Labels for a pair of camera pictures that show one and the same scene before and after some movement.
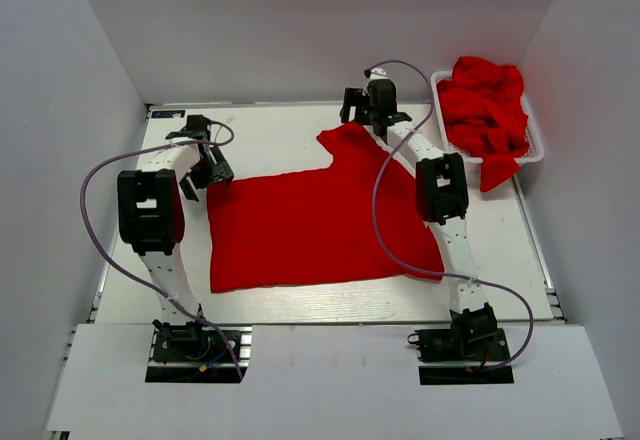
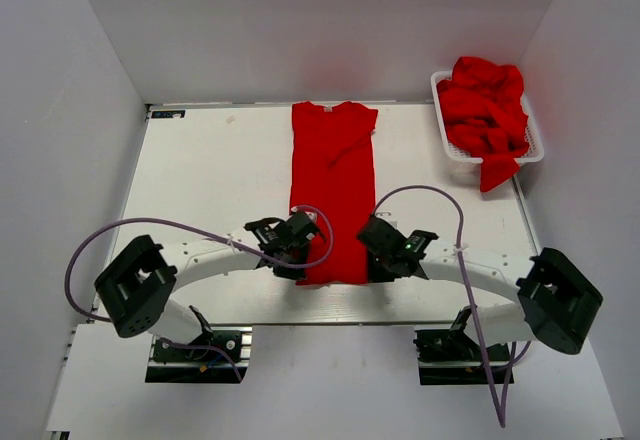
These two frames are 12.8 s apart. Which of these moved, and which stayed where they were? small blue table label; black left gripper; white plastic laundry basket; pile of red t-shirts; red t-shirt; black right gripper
Moved: black right gripper; black left gripper; red t-shirt
Stayed: small blue table label; pile of red t-shirts; white plastic laundry basket
